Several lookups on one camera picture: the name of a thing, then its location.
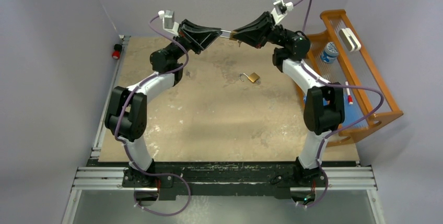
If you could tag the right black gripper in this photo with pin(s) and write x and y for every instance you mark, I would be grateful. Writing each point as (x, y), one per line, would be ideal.
(256, 33)

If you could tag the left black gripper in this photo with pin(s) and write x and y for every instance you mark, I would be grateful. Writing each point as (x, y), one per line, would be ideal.
(197, 39)

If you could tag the brass padlock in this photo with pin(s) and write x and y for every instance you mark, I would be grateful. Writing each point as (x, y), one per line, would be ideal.
(253, 78)
(228, 35)

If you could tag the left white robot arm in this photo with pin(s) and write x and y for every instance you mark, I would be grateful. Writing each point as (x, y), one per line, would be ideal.
(126, 115)

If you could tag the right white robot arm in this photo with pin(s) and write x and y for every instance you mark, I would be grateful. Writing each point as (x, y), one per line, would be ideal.
(324, 106)

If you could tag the red emergency button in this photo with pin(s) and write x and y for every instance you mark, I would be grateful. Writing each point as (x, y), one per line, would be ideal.
(117, 49)

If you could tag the orange wooden rack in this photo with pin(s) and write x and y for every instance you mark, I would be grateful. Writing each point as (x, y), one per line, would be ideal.
(355, 67)

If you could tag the white eraser block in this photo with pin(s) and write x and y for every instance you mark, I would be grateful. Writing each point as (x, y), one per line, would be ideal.
(349, 40)

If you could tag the red white marker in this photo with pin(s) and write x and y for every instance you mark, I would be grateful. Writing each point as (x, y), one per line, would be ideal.
(349, 95)

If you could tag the blue notebook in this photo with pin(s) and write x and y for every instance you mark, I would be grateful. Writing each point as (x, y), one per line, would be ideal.
(352, 112)

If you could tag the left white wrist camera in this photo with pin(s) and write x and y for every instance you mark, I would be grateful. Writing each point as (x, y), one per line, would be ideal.
(169, 23)

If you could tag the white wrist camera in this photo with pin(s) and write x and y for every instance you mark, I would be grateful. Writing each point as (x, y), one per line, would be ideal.
(169, 23)
(280, 10)

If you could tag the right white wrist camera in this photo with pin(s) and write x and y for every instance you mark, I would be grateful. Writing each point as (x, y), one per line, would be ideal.
(280, 10)

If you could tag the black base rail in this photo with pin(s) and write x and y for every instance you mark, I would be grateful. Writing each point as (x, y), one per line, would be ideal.
(166, 181)

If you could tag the aluminium frame rails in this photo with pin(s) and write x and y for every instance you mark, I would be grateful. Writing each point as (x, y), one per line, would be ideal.
(211, 115)

